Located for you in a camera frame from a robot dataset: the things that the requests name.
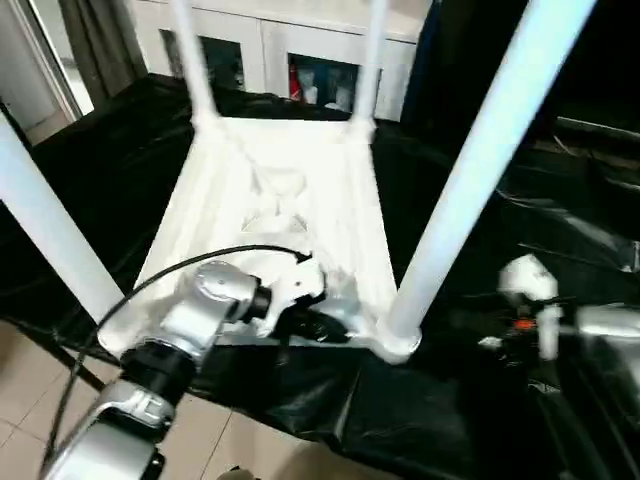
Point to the white plastic table top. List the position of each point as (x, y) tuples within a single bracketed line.
[(325, 190)]

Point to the black mat cover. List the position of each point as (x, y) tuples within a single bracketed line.
[(500, 400)]

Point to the dark robot foot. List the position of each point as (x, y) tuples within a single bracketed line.
[(237, 474)]

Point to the black metal stand leg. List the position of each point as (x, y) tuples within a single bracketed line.
[(75, 365)]

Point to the grey metal rod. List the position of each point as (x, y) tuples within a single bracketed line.
[(600, 127)]

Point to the white cabinet with glass doors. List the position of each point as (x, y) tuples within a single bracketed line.
[(275, 45)]

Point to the black case with gold label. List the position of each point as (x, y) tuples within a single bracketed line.
[(450, 50)]

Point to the grey curtain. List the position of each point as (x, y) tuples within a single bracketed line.
[(100, 45)]

